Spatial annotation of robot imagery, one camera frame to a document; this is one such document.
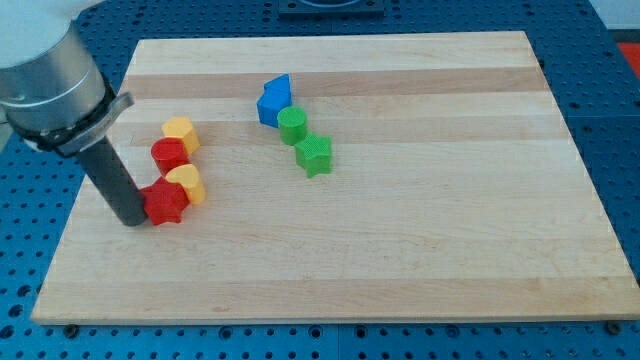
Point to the green cylinder block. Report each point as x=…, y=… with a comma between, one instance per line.
x=292, y=123

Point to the light wooden board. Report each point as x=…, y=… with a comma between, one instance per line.
x=457, y=193

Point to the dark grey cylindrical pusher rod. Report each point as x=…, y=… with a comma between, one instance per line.
x=107, y=172

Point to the red star block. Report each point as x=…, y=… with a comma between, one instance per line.
x=164, y=202

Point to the red cylinder block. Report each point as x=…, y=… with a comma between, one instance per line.
x=169, y=153

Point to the yellow hexagon block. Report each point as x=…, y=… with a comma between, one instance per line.
x=182, y=129

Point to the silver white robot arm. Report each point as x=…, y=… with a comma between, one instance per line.
x=57, y=99

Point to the blue pentagon block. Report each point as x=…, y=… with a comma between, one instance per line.
x=276, y=96

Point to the green star block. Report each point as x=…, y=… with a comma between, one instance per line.
x=314, y=154

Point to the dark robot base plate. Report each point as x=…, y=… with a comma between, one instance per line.
x=290, y=8

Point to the yellow heart block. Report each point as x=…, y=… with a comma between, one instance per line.
x=189, y=178

